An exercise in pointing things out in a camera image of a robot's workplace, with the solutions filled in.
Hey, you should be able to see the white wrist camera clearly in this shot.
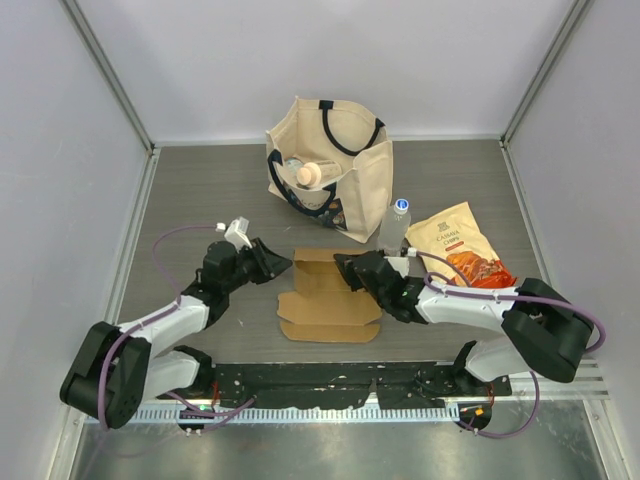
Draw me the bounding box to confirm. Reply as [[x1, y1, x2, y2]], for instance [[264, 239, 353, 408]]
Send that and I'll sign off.
[[385, 247, 418, 278], [215, 216, 252, 251]]

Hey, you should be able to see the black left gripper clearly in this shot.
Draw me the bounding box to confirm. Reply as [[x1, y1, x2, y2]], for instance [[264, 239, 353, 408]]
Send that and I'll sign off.
[[223, 238, 292, 294]]

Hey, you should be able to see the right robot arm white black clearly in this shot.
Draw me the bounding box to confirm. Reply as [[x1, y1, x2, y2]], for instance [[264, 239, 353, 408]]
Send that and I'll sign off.
[[334, 251, 602, 395]]

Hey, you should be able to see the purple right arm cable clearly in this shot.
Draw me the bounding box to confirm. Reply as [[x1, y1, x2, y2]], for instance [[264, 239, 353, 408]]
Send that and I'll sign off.
[[408, 249, 607, 357]]

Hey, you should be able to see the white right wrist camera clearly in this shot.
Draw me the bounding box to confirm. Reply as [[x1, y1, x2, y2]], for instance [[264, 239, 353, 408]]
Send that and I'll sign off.
[[385, 247, 418, 278]]

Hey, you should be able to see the white slotted cable duct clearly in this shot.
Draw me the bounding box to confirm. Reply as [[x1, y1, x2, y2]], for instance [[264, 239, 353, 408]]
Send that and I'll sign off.
[[128, 402, 460, 425]]

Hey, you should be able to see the cassava chips snack bag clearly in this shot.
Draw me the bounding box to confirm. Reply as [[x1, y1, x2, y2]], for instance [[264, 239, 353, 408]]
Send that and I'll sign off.
[[406, 202, 517, 289]]

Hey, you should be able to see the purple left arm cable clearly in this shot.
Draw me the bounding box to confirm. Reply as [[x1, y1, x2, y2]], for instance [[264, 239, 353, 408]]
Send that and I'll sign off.
[[97, 224, 226, 432]]

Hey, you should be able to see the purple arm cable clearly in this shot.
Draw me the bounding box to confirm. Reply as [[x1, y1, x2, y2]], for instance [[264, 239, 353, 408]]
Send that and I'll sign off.
[[97, 224, 226, 432], [408, 249, 607, 357]]

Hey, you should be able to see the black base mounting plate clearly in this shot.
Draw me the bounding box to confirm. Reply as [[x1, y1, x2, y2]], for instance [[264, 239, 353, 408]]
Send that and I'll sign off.
[[176, 362, 512, 410]]

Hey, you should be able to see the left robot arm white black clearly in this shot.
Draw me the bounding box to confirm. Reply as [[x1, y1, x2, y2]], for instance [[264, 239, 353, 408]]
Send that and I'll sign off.
[[59, 238, 293, 429]]

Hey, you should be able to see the clear plastic water bottle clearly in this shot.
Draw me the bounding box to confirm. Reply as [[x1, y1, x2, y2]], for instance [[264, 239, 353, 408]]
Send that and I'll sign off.
[[377, 198, 411, 257]]

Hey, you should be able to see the peach capped bottle in bag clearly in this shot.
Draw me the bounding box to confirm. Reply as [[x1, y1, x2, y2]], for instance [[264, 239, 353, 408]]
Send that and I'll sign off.
[[296, 160, 342, 188]]

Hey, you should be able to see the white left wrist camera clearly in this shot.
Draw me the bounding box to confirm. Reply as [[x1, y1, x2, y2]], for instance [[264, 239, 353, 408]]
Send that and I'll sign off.
[[215, 216, 252, 251]]

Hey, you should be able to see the white item in bag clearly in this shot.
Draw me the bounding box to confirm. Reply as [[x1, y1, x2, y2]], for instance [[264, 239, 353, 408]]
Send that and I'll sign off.
[[284, 158, 304, 170]]

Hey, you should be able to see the beige canvas tote bag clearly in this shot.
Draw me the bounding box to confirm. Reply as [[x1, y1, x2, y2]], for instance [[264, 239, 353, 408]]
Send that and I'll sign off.
[[266, 98, 394, 243]]

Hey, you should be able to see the brown cardboard box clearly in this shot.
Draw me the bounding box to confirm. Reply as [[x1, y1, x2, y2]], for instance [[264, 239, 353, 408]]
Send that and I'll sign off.
[[277, 247, 382, 344]]

